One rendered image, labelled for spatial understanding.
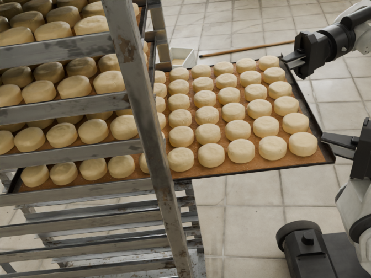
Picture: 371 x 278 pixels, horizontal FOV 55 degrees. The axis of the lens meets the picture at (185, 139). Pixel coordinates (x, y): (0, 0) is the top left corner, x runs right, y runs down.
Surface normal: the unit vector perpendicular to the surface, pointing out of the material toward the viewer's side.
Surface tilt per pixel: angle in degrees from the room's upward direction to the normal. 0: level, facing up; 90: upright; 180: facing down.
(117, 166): 0
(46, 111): 90
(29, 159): 90
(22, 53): 90
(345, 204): 74
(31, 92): 0
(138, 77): 90
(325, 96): 0
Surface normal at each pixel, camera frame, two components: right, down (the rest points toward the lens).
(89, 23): -0.13, -0.76
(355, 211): -0.99, -0.09
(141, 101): 0.04, 0.65
